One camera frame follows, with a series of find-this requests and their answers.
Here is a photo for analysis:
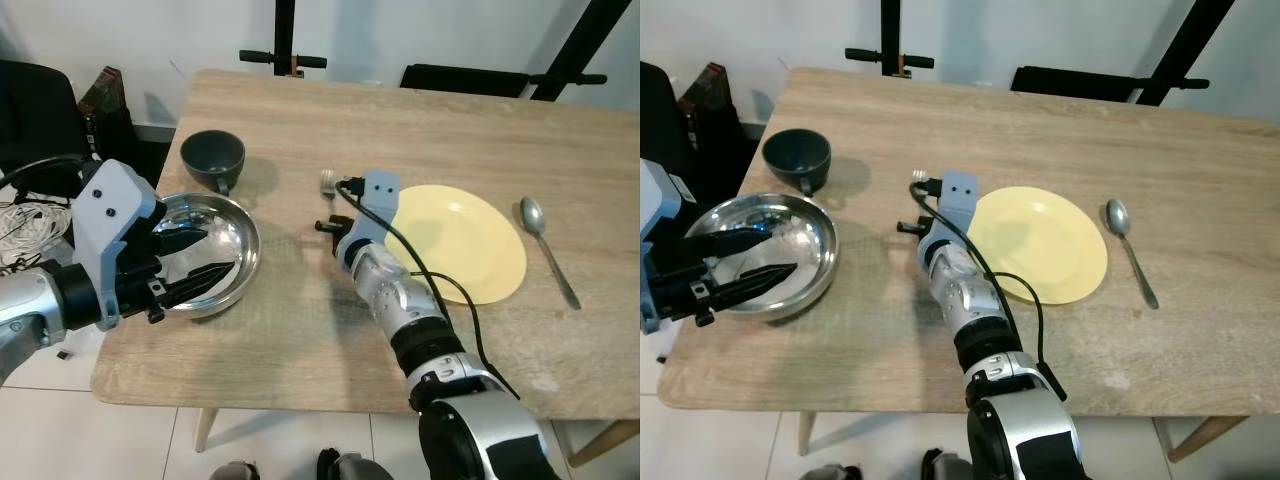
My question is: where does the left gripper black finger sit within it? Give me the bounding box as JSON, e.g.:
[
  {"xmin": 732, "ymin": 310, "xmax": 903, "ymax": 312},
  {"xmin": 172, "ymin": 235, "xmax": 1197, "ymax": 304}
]
[
  {"xmin": 705, "ymin": 263, "xmax": 801, "ymax": 309},
  {"xmin": 685, "ymin": 228, "xmax": 779, "ymax": 257},
  {"xmin": 150, "ymin": 225, "xmax": 213, "ymax": 253},
  {"xmin": 160, "ymin": 262, "xmax": 243, "ymax": 307}
]

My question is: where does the shiny steel bowl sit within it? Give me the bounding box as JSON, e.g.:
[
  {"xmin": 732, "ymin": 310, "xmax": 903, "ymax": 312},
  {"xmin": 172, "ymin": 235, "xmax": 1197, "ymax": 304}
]
[
  {"xmin": 684, "ymin": 192, "xmax": 841, "ymax": 324},
  {"xmin": 148, "ymin": 193, "xmax": 262, "ymax": 320}
]

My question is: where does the dark blue cup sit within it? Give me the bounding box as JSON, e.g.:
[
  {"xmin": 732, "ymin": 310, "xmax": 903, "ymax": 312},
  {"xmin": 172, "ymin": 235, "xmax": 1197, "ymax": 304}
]
[
  {"xmin": 762, "ymin": 128, "xmax": 833, "ymax": 197},
  {"xmin": 180, "ymin": 130, "xmax": 247, "ymax": 197}
]

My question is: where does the yellow round plate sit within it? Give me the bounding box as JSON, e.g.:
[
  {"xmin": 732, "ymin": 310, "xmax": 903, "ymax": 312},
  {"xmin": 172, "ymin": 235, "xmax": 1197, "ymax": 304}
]
[
  {"xmin": 965, "ymin": 186, "xmax": 1109, "ymax": 306},
  {"xmin": 385, "ymin": 185, "xmax": 528, "ymax": 306}
]

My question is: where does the black chair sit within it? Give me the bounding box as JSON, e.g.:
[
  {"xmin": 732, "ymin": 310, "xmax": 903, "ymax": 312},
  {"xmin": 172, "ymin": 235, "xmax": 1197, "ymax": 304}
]
[
  {"xmin": 0, "ymin": 60, "xmax": 93, "ymax": 203},
  {"xmin": 640, "ymin": 60, "xmax": 703, "ymax": 183}
]

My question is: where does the steel spoon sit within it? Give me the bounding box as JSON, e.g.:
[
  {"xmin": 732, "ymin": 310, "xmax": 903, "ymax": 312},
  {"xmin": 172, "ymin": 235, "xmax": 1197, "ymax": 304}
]
[
  {"xmin": 518, "ymin": 196, "xmax": 583, "ymax": 312},
  {"xmin": 1104, "ymin": 199, "xmax": 1161, "ymax": 311}
]

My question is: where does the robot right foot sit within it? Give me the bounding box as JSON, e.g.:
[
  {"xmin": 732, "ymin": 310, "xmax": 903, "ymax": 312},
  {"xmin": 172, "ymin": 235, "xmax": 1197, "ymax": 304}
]
[
  {"xmin": 317, "ymin": 448, "xmax": 397, "ymax": 480},
  {"xmin": 919, "ymin": 448, "xmax": 976, "ymax": 480}
]

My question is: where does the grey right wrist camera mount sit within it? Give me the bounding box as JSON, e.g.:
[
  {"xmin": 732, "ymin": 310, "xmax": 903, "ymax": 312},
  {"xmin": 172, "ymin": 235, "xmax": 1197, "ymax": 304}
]
[
  {"xmin": 934, "ymin": 170, "xmax": 982, "ymax": 247},
  {"xmin": 345, "ymin": 170, "xmax": 402, "ymax": 247}
]

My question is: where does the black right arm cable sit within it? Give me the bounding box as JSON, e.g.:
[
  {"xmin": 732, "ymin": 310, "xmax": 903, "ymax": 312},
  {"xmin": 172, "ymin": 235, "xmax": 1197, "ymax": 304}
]
[
  {"xmin": 918, "ymin": 178, "xmax": 1068, "ymax": 403},
  {"xmin": 335, "ymin": 178, "xmax": 522, "ymax": 403}
]

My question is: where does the white cable bundle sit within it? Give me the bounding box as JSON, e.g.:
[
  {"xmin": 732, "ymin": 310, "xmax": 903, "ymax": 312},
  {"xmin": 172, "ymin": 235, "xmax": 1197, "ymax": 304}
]
[{"xmin": 0, "ymin": 198, "xmax": 78, "ymax": 273}]

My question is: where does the black upright stand with handles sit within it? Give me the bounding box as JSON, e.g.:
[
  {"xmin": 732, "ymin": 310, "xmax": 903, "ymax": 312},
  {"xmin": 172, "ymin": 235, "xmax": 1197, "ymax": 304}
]
[
  {"xmin": 239, "ymin": 0, "xmax": 329, "ymax": 80},
  {"xmin": 844, "ymin": 0, "xmax": 937, "ymax": 80}
]

